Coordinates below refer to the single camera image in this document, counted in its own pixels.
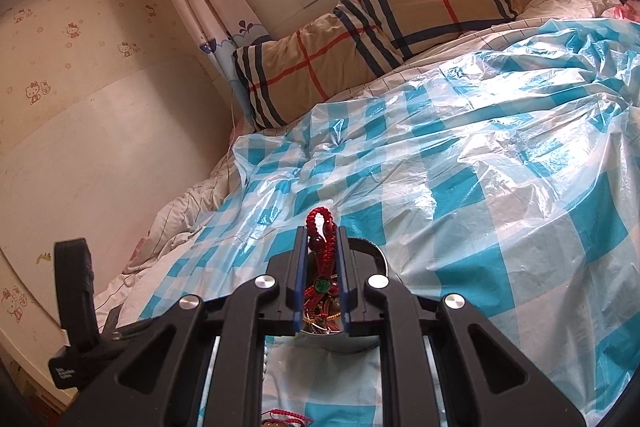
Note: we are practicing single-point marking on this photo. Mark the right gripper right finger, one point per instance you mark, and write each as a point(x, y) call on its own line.
point(444, 363)

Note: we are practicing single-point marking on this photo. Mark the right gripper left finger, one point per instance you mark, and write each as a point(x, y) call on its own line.
point(200, 362)

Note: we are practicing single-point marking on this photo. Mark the silver round metal tin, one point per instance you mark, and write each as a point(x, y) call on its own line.
point(342, 322)

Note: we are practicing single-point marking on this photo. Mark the blue checkered plastic sheet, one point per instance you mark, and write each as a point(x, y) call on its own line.
point(509, 177)

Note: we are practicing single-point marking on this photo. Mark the left plaid pillow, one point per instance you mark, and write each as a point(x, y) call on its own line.
point(284, 79)

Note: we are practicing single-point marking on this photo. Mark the plaid pillow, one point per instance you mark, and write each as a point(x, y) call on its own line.
point(401, 29)
point(284, 79)

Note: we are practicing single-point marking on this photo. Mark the right plaid pillow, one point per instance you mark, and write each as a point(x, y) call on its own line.
point(401, 29)

